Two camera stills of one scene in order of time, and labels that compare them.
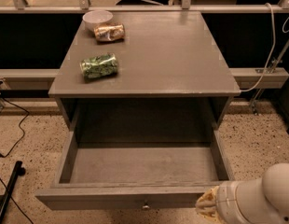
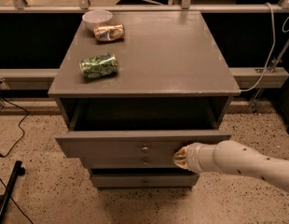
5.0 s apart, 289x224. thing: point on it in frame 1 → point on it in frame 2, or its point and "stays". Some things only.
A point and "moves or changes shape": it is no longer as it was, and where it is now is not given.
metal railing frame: (45, 78) stays
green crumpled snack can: (99, 66) stays
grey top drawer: (135, 170) moves or changes shape
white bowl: (95, 18) stays
